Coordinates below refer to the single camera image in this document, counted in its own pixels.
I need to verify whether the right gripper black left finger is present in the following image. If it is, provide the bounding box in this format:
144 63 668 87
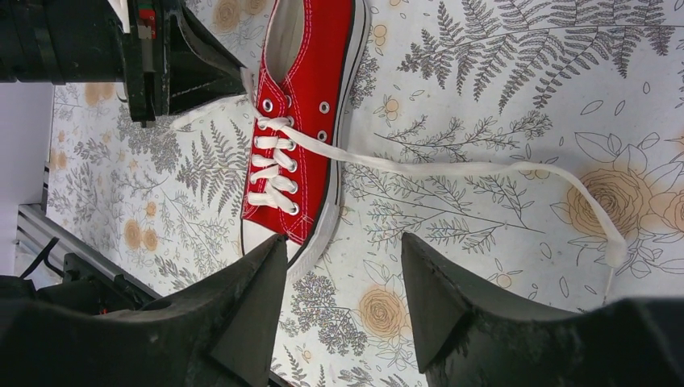
1 235 287 386

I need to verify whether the floral patterned mat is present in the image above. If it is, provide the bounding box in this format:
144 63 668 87
46 1 683 386

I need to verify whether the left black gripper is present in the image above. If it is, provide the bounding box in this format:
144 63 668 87
1 1 245 124

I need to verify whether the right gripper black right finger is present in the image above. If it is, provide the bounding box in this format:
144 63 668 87
401 233 683 386

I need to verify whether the red sneaker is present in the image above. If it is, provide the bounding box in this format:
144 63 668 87
155 1 639 292

